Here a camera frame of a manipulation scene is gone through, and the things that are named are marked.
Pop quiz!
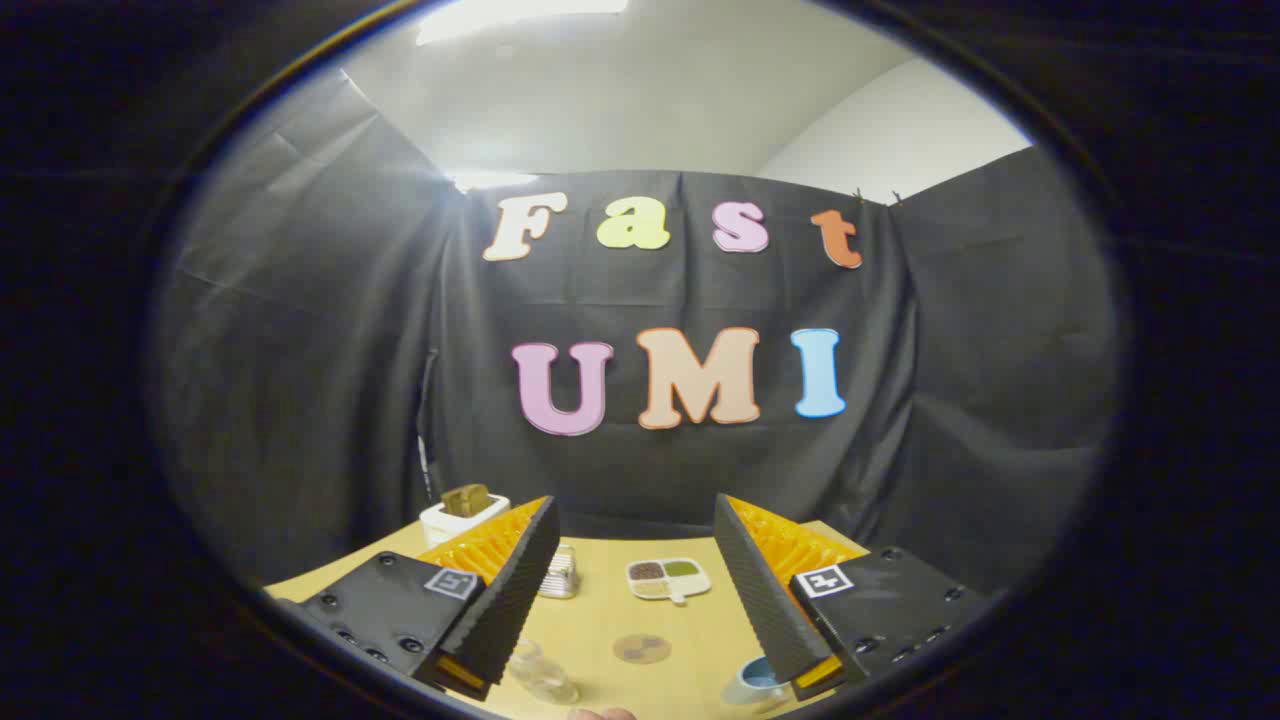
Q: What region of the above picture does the wooden table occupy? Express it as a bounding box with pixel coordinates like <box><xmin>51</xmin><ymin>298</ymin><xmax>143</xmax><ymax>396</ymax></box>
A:
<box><xmin>262</xmin><ymin>520</ymin><xmax>871</xmax><ymax>720</ymax></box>

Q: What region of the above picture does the clear glass juice bottle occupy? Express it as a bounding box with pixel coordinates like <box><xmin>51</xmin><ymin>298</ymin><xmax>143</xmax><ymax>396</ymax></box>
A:
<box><xmin>505</xmin><ymin>640</ymin><xmax>581</xmax><ymax>706</ymax></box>

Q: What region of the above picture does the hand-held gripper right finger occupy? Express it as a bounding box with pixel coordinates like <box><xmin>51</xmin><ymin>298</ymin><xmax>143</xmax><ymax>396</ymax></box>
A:
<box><xmin>712</xmin><ymin>492</ymin><xmax>991</xmax><ymax>701</ymax></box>

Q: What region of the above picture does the clear ribbed glass holder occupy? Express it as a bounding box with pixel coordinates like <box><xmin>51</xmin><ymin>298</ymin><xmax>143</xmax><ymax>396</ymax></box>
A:
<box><xmin>537</xmin><ymin>545</ymin><xmax>581</xmax><ymax>600</ymax></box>

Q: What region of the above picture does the white toaster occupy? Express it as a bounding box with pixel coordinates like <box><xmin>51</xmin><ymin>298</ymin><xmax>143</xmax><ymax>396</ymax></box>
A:
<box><xmin>420</xmin><ymin>492</ymin><xmax>511</xmax><ymax>548</ymax></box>

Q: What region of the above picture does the round wooden coaster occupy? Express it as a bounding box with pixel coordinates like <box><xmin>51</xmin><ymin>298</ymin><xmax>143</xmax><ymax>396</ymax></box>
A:
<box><xmin>613</xmin><ymin>633</ymin><xmax>672</xmax><ymax>665</ymax></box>

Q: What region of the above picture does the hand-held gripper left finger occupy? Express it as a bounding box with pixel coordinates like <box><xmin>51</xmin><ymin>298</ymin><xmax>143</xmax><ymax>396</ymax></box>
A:
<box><xmin>272</xmin><ymin>495</ymin><xmax>563</xmax><ymax>701</ymax></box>

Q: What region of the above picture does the white cup with blue inside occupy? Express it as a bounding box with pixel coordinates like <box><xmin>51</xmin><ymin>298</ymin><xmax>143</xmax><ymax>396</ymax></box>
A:
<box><xmin>720</xmin><ymin>655</ymin><xmax>796</xmax><ymax>713</ymax></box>

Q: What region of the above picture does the white divided dish of beans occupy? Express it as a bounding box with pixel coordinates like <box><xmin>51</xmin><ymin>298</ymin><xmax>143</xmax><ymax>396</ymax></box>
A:
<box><xmin>626</xmin><ymin>558</ymin><xmax>712</xmax><ymax>606</ymax></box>

